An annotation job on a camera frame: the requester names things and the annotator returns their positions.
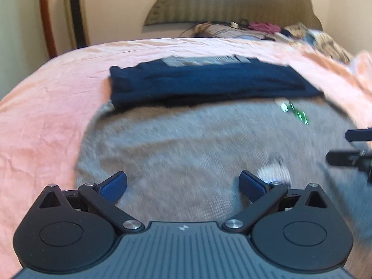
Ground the brown wooden door frame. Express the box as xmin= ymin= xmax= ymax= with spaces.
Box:
xmin=38 ymin=0 xmax=59 ymax=60

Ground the magenta cloth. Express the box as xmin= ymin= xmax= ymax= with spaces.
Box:
xmin=247 ymin=21 xmax=283 ymax=35

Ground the gold tower fan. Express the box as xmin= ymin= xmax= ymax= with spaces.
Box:
xmin=62 ymin=0 xmax=91 ymax=50

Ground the navy blue garment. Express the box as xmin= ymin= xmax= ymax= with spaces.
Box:
xmin=109 ymin=55 xmax=325 ymax=111

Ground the patterned pillow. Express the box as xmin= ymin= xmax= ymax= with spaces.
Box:
xmin=193 ymin=22 xmax=247 ymax=39

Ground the pink bed sheet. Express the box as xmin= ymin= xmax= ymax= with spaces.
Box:
xmin=0 ymin=37 xmax=372 ymax=278

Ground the grey knit sweater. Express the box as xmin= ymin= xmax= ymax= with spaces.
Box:
xmin=75 ymin=97 xmax=372 ymax=279

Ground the grey padded headboard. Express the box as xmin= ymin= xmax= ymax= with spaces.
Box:
xmin=143 ymin=0 xmax=324 ymax=32

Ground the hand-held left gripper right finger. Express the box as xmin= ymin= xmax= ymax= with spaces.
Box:
xmin=222 ymin=170 xmax=333 ymax=233

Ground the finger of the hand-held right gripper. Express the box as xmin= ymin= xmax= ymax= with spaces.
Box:
xmin=326 ymin=149 xmax=364 ymax=167
xmin=345 ymin=128 xmax=372 ymax=143

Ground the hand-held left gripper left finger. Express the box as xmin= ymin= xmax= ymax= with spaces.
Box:
xmin=37 ymin=171 xmax=145 ymax=233

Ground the small green shiny piece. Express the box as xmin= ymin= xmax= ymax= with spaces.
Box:
xmin=277 ymin=100 xmax=311 ymax=125

